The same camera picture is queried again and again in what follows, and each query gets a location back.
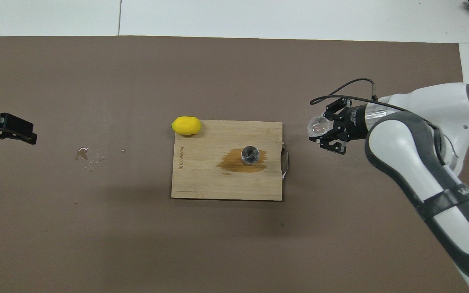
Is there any steel double jigger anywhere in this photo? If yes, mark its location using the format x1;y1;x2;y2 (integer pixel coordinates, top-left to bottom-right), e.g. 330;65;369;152
241;146;260;165

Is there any clear glass cup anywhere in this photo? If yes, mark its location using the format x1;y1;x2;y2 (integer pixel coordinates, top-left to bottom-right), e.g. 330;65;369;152
307;116;331;137

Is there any yellow lemon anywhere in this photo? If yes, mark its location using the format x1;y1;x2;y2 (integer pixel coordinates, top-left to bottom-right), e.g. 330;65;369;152
171;116;202;136

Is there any brown table mat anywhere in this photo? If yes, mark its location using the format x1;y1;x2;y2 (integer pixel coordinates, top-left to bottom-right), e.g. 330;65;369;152
0;36;469;293

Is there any clear water spill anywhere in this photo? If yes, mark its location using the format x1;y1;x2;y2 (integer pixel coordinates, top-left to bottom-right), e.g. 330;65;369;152
75;146;106;172

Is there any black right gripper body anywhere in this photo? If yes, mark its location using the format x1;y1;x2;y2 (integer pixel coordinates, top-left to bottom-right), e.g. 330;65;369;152
341;104;368;142

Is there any wooden cutting board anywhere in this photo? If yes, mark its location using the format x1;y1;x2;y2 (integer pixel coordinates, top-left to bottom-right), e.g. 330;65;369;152
171;120;289;201

